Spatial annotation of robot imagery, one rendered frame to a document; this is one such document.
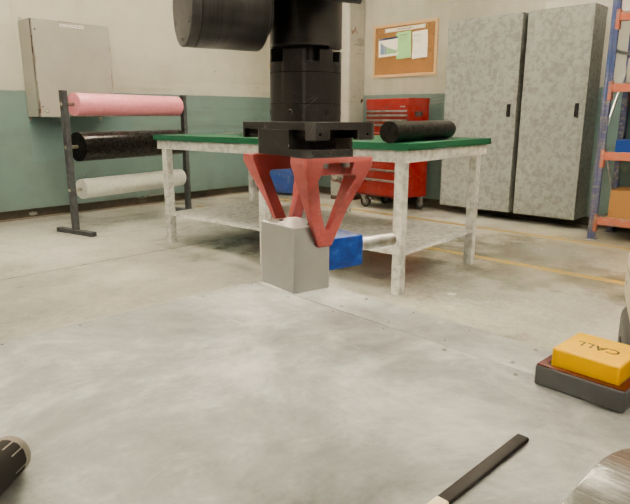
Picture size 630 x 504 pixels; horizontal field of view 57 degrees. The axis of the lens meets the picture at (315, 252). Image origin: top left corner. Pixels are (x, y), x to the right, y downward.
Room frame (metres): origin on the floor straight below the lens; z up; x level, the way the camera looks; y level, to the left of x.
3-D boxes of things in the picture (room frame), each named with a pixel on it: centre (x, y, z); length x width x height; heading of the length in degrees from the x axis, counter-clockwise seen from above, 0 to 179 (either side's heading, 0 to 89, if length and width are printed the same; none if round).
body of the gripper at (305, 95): (0.48, 0.01, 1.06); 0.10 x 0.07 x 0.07; 36
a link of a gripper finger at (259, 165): (0.49, 0.02, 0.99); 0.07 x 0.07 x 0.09; 36
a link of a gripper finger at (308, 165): (0.47, 0.00, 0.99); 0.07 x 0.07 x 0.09; 36
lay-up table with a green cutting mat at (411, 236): (4.42, 0.06, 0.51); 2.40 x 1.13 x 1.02; 50
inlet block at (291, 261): (0.50, -0.02, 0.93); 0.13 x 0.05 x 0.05; 126
